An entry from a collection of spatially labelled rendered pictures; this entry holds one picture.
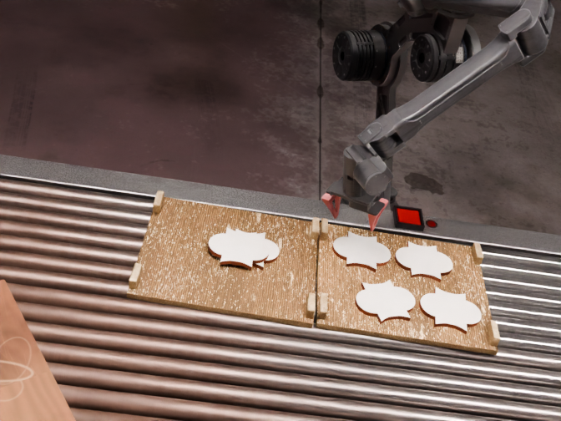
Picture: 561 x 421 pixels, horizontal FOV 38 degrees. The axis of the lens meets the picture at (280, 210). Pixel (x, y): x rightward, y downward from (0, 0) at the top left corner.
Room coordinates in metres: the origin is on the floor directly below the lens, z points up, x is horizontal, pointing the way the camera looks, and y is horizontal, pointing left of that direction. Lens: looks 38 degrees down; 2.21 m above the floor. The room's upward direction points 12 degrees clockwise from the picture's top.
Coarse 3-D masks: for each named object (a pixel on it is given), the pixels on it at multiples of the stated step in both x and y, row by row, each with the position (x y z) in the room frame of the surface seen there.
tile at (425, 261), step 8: (400, 248) 1.55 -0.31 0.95; (408, 248) 1.55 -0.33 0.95; (416, 248) 1.56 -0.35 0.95; (424, 248) 1.56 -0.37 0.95; (432, 248) 1.57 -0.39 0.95; (400, 256) 1.51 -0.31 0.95; (408, 256) 1.52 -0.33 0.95; (416, 256) 1.53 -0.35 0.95; (424, 256) 1.53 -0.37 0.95; (432, 256) 1.54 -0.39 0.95; (440, 256) 1.55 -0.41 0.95; (400, 264) 1.49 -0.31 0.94; (408, 264) 1.49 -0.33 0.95; (416, 264) 1.50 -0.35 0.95; (424, 264) 1.50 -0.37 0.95; (432, 264) 1.51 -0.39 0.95; (440, 264) 1.52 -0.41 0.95; (448, 264) 1.52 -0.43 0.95; (416, 272) 1.47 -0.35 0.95; (424, 272) 1.47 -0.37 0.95; (432, 272) 1.48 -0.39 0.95; (440, 272) 1.49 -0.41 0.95; (448, 272) 1.50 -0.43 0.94; (440, 280) 1.46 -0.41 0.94
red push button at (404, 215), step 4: (400, 212) 1.72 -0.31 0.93; (404, 212) 1.72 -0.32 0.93; (408, 212) 1.72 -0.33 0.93; (412, 212) 1.73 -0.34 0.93; (416, 212) 1.73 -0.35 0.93; (400, 216) 1.70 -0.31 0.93; (404, 216) 1.70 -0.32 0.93; (408, 216) 1.70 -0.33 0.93; (412, 216) 1.71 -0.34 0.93; (416, 216) 1.71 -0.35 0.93; (400, 220) 1.68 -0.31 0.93; (404, 220) 1.69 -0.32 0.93; (408, 220) 1.69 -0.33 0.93; (412, 220) 1.69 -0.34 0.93; (416, 220) 1.70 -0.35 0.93; (416, 224) 1.68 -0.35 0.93; (420, 224) 1.68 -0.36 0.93
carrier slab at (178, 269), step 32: (160, 224) 1.46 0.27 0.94; (192, 224) 1.49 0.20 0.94; (224, 224) 1.51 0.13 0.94; (256, 224) 1.54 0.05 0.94; (288, 224) 1.56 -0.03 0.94; (160, 256) 1.35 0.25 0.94; (192, 256) 1.37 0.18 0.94; (288, 256) 1.44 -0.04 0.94; (160, 288) 1.25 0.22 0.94; (192, 288) 1.27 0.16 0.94; (224, 288) 1.29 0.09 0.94; (256, 288) 1.32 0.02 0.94; (288, 288) 1.34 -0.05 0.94; (288, 320) 1.24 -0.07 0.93
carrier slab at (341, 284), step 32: (320, 224) 1.59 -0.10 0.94; (320, 256) 1.47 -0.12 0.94; (448, 256) 1.57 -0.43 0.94; (320, 288) 1.36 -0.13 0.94; (352, 288) 1.38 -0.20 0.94; (416, 288) 1.43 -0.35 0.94; (448, 288) 1.45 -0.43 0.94; (480, 288) 1.47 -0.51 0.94; (320, 320) 1.26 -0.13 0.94; (352, 320) 1.28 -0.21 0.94; (416, 320) 1.32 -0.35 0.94; (480, 320) 1.36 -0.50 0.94; (480, 352) 1.28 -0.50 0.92
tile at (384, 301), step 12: (372, 288) 1.38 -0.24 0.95; (384, 288) 1.39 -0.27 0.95; (396, 288) 1.40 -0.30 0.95; (360, 300) 1.33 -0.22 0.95; (372, 300) 1.34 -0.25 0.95; (384, 300) 1.35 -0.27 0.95; (396, 300) 1.36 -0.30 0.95; (408, 300) 1.37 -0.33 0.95; (372, 312) 1.30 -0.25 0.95; (384, 312) 1.31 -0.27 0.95; (396, 312) 1.32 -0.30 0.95
